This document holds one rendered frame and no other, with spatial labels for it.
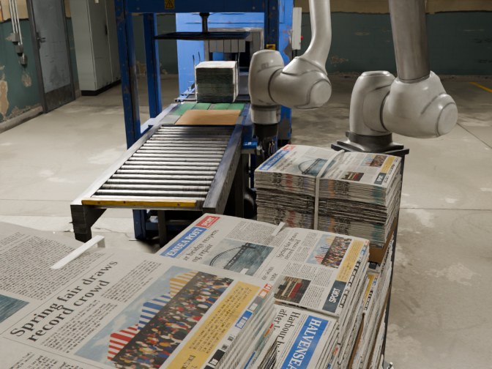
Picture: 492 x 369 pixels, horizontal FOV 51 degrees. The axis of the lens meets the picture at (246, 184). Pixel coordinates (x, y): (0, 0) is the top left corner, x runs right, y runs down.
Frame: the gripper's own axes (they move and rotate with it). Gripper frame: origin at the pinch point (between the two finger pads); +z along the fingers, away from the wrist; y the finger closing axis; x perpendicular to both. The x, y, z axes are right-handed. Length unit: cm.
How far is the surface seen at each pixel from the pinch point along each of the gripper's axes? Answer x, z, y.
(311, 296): -35, -10, -73
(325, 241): -32, -10, -52
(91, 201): 68, 15, -1
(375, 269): -38.2, 13.0, -17.4
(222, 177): 35, 16, 45
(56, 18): 521, -31, 498
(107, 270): -26, -32, -111
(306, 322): -36, -10, -80
